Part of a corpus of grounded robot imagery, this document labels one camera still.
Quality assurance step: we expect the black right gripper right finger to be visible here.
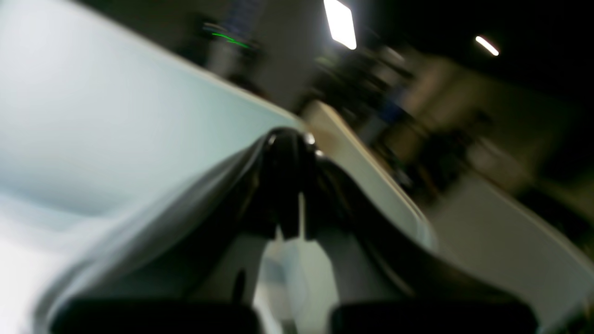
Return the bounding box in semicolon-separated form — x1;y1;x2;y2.
297;135;539;334

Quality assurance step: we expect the beige t-shirt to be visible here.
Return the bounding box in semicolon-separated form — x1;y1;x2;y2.
1;148;338;334

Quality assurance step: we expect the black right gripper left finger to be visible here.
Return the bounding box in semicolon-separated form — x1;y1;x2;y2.
49;128;291;334

